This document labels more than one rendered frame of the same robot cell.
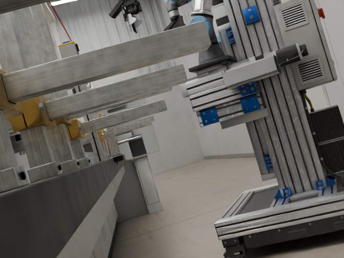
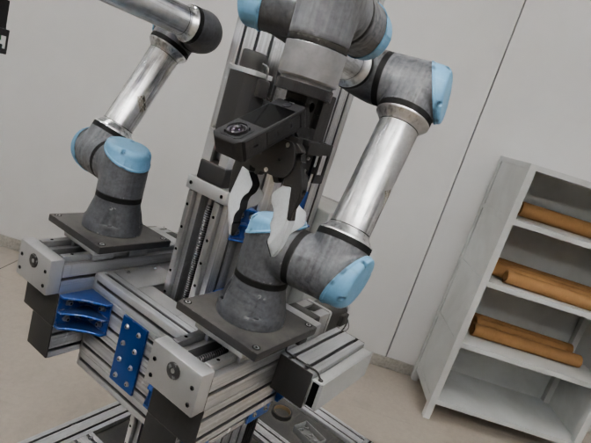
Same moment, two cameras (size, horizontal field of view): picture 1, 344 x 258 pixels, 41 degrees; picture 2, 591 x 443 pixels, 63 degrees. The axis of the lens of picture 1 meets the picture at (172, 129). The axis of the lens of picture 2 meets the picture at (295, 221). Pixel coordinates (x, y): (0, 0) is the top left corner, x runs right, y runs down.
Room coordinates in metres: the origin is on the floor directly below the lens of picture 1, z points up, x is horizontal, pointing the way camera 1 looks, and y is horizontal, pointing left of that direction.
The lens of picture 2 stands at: (2.28, 0.62, 1.50)
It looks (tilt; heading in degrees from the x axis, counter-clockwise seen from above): 14 degrees down; 281
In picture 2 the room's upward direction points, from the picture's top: 18 degrees clockwise
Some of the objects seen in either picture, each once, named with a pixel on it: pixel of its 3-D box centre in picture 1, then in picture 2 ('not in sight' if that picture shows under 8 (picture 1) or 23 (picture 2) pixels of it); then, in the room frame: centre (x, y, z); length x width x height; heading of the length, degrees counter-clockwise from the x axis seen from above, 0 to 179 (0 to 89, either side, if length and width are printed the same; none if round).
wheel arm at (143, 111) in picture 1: (90, 127); not in sight; (1.29, 0.21, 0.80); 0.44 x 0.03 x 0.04; 95
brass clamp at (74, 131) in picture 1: (71, 131); not in sight; (1.26, 0.26, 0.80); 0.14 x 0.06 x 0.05; 5
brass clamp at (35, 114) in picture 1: (31, 114); not in sight; (0.77, 0.22, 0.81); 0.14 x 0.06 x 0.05; 5
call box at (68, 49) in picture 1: (69, 53); not in sight; (1.98, 0.33, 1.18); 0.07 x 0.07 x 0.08; 5
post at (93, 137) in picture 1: (86, 110); not in sight; (1.98, 0.33, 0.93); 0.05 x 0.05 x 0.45; 5
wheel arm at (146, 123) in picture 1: (108, 134); not in sight; (2.28, 0.31, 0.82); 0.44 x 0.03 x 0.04; 95
